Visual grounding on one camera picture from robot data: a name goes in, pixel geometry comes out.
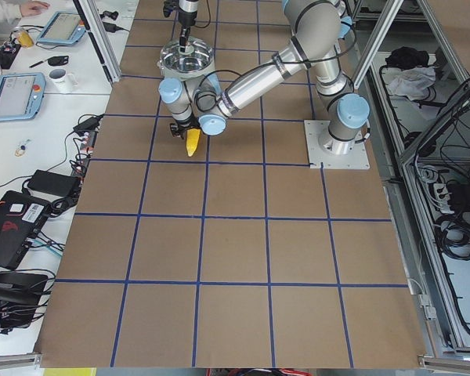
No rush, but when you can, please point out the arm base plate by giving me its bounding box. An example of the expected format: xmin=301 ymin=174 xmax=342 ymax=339
xmin=304 ymin=120 xmax=370 ymax=170

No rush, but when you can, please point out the yellow corn cob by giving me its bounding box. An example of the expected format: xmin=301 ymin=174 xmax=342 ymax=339
xmin=186 ymin=128 xmax=201 ymax=157

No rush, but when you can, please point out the black laptop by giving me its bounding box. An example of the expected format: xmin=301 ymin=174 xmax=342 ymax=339
xmin=0 ymin=190 xmax=51 ymax=269

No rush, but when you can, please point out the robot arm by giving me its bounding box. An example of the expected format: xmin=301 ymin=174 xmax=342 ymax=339
xmin=162 ymin=0 xmax=198 ymax=53
xmin=158 ymin=1 xmax=370 ymax=155

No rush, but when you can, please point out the white mug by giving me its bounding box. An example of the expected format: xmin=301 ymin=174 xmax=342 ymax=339
xmin=49 ymin=68 xmax=78 ymax=94

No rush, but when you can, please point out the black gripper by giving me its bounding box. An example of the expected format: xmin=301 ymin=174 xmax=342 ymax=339
xmin=179 ymin=11 xmax=196 ymax=53
xmin=169 ymin=119 xmax=200 ymax=138

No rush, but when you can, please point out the blue teach pendant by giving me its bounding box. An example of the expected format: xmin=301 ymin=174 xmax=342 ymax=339
xmin=0 ymin=73 xmax=46 ymax=122
xmin=37 ymin=11 xmax=86 ymax=46

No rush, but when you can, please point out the black power adapter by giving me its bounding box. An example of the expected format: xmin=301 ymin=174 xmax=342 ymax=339
xmin=27 ymin=170 xmax=80 ymax=197

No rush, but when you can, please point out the blue teach pendant near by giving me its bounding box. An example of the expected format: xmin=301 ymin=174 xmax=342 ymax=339
xmin=0 ymin=73 xmax=46 ymax=122

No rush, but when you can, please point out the aluminium frame post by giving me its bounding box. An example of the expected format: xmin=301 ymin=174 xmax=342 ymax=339
xmin=73 ymin=0 xmax=121 ymax=84

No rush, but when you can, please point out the blue teach pendant far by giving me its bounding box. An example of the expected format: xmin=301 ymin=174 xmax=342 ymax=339
xmin=37 ymin=11 xmax=86 ymax=46

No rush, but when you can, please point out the pale green steel pot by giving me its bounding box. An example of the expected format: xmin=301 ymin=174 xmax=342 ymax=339
xmin=157 ymin=37 xmax=215 ymax=81

